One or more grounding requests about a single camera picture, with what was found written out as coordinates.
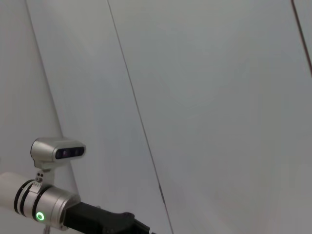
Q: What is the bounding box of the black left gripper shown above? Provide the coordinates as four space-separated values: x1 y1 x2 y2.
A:
63 201 157 234

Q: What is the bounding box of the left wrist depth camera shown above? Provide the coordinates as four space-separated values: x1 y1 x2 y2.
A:
30 136 87 189

